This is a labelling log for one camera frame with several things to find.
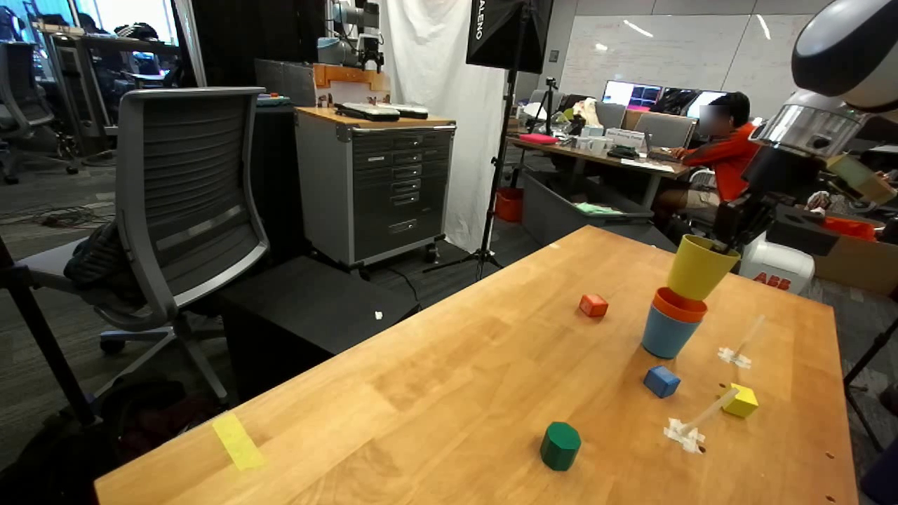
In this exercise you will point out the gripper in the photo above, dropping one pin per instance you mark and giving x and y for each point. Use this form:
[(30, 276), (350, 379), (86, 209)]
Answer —
[(779, 175)]

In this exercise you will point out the yellow cup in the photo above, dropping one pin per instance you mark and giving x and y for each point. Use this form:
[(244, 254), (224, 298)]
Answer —
[(701, 266)]

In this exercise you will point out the grey background robot arm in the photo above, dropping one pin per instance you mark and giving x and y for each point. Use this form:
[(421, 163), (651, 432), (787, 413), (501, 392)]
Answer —
[(351, 35)]

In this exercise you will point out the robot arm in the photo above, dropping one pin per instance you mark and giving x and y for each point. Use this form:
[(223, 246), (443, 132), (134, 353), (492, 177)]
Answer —
[(849, 49)]

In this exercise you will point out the orange cup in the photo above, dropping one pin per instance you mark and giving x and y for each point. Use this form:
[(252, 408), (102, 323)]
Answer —
[(679, 308)]

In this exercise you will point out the blue cup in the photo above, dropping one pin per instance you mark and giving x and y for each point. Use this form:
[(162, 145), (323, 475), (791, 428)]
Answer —
[(666, 337)]

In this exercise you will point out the white machine housing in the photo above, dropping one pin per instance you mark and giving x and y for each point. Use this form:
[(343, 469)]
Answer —
[(775, 268)]

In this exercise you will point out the person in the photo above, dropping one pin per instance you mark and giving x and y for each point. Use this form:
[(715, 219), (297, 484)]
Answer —
[(726, 151)]

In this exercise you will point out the cardboard box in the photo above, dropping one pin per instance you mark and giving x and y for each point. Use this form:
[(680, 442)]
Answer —
[(856, 263)]

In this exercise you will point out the clear stick with white tape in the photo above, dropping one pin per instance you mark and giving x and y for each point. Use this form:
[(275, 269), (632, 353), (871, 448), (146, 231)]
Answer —
[(735, 358), (684, 435)]

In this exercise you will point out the cluttered wooden desk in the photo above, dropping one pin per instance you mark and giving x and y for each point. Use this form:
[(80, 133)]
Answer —
[(596, 154)]

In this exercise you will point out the row of monitors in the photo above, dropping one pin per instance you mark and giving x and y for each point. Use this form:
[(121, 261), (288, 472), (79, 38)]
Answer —
[(631, 93)]

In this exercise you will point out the orange block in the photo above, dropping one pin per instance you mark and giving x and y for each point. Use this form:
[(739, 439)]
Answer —
[(593, 306)]

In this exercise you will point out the yellow block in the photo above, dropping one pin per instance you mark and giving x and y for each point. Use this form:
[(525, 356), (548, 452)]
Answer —
[(741, 401)]

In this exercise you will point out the blue block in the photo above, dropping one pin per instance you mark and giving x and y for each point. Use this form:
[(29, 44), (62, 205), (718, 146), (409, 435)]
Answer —
[(661, 382)]

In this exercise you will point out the grey storage bin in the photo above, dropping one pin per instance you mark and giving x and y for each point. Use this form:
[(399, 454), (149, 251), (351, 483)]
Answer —
[(561, 217)]

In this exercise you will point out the whiteboard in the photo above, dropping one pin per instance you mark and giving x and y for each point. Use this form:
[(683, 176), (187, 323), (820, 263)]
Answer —
[(673, 49)]

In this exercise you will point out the stand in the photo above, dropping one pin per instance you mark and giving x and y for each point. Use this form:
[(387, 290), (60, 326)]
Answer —
[(866, 386), (42, 337)]

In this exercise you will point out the red bin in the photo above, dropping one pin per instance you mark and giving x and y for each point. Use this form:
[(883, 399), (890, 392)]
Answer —
[(510, 205)]

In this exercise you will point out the green block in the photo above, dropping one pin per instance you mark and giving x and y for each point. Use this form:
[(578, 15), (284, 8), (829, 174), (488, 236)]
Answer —
[(560, 447)]

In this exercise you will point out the softbox light on stand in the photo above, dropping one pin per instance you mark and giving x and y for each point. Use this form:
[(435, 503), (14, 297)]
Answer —
[(506, 28)]

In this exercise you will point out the white curtain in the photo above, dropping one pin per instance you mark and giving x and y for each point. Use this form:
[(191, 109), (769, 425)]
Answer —
[(435, 77)]

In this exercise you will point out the grey tool cabinet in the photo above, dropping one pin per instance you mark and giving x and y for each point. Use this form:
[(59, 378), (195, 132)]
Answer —
[(379, 189)]

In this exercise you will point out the black controller on cabinet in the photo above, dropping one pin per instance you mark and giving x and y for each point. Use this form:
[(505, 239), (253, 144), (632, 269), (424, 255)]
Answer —
[(382, 110)]

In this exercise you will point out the black platform box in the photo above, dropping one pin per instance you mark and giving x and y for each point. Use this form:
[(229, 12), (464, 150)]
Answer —
[(309, 308)]

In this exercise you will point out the yellow tape strip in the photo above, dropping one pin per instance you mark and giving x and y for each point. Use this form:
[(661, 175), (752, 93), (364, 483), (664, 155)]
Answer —
[(238, 442)]

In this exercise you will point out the grey office chair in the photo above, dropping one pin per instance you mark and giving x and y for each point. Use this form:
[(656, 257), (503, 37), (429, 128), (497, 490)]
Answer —
[(189, 189)]

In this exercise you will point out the dark desk with gear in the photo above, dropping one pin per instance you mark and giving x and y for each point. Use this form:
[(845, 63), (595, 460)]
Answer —
[(91, 77)]

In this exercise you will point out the dark office chair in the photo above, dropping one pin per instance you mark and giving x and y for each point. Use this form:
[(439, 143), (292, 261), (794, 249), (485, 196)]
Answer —
[(24, 105)]

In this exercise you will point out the camera on tripod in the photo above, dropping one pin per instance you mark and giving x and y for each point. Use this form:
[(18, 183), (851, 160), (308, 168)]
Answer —
[(548, 105)]

